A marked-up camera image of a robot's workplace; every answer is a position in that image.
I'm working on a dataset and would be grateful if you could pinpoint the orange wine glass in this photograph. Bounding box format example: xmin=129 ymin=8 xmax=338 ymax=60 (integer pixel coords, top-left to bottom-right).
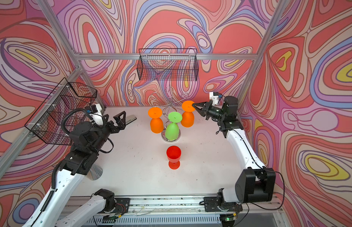
xmin=181 ymin=100 xmax=195 ymax=128
xmin=148 ymin=107 xmax=164 ymax=134

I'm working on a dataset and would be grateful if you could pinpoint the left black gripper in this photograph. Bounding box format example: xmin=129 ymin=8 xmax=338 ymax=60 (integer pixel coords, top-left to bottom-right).
xmin=87 ymin=111 xmax=124 ymax=156

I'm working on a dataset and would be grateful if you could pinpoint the chrome wire glass rack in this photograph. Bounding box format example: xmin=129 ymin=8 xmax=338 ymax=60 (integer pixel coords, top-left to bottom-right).
xmin=152 ymin=87 xmax=186 ymax=142

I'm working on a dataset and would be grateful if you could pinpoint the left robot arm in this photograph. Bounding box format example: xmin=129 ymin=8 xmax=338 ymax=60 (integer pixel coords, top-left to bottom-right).
xmin=24 ymin=108 xmax=126 ymax=227

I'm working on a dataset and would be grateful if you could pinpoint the grey black stapler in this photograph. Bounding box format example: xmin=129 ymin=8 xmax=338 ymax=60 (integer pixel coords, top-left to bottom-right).
xmin=125 ymin=115 xmax=137 ymax=125

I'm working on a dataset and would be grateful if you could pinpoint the black wire basket back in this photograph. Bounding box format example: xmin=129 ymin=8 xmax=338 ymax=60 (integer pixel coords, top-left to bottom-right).
xmin=137 ymin=48 xmax=199 ymax=81

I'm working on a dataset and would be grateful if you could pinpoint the green plastic wine glass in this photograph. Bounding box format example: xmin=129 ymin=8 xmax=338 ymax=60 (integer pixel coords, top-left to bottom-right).
xmin=165 ymin=112 xmax=183 ymax=141

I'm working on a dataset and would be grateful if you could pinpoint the metal cup of pens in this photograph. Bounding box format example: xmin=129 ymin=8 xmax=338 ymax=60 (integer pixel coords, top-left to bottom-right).
xmin=86 ymin=164 xmax=103 ymax=181

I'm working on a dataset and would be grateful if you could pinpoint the red plastic wine glass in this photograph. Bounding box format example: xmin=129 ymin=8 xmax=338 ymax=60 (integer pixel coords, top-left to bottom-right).
xmin=166 ymin=146 xmax=182 ymax=170

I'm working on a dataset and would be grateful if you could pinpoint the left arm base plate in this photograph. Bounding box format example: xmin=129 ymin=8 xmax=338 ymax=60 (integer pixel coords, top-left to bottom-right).
xmin=99 ymin=197 xmax=130 ymax=214

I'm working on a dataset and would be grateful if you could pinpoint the black wire basket left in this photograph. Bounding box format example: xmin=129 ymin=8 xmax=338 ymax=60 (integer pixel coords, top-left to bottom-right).
xmin=24 ymin=78 xmax=97 ymax=145

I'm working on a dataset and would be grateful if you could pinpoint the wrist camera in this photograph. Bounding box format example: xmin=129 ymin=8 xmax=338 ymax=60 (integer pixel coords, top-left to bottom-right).
xmin=209 ymin=92 xmax=223 ymax=106
xmin=85 ymin=104 xmax=104 ymax=126

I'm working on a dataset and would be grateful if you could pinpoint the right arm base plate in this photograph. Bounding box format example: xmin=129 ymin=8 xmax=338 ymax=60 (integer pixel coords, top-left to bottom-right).
xmin=200 ymin=196 xmax=243 ymax=213

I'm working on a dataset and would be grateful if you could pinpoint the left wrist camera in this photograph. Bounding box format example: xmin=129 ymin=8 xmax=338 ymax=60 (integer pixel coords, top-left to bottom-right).
xmin=85 ymin=104 xmax=104 ymax=126

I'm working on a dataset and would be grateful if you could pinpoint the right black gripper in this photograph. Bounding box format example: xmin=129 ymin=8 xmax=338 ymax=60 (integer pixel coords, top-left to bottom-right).
xmin=192 ymin=100 xmax=226 ymax=121

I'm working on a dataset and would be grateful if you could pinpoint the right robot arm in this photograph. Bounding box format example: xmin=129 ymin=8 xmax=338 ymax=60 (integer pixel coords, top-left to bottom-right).
xmin=192 ymin=96 xmax=281 ymax=211

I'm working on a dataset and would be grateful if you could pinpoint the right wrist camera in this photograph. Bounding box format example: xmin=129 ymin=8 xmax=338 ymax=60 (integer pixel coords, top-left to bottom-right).
xmin=209 ymin=92 xmax=223 ymax=106

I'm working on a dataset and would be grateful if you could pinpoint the black wire basket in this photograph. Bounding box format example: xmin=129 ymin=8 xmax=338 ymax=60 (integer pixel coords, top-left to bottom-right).
xmin=24 ymin=78 xmax=97 ymax=145
xmin=137 ymin=48 xmax=199 ymax=81

